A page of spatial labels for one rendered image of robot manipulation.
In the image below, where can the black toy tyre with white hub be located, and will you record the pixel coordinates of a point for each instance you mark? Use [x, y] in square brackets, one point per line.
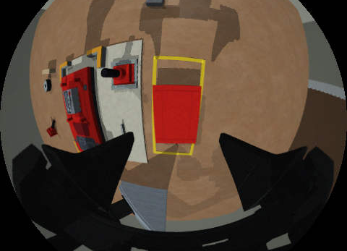
[47, 85]

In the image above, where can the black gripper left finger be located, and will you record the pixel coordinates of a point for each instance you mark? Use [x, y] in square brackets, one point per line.
[95, 171]

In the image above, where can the yellow rectangular outline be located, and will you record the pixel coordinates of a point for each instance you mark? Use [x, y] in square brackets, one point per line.
[202, 77]

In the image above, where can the tan wooden block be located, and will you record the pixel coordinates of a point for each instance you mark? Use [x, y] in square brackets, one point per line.
[47, 71]

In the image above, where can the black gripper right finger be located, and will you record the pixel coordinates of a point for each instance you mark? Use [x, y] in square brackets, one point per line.
[255, 171]

